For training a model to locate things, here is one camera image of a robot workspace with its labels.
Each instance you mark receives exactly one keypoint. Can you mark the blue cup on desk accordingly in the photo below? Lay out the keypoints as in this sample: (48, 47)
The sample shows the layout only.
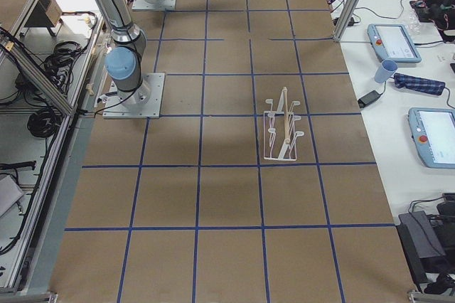
(386, 70)

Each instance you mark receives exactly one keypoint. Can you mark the black power adapter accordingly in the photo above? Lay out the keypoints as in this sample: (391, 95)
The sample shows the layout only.
(369, 99)

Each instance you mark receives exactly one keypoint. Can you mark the blue checkered pouch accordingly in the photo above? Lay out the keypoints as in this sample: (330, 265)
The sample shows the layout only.
(431, 87)

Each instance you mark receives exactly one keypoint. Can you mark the blue teach pendant far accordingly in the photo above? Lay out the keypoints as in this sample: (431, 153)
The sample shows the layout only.
(392, 41)

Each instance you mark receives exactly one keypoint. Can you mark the blue teach pendant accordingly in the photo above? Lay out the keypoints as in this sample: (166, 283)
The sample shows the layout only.
(392, 41)
(433, 135)

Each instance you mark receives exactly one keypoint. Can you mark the blue teach pendant near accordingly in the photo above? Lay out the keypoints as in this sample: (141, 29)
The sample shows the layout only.
(433, 135)

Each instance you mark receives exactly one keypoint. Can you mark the white wire cup rack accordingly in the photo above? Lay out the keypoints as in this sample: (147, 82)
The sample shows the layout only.
(279, 129)

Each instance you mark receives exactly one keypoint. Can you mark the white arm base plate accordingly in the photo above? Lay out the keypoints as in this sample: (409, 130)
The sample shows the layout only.
(145, 102)

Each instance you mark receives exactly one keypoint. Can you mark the aluminium frame post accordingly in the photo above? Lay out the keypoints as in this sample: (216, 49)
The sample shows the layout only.
(350, 0)

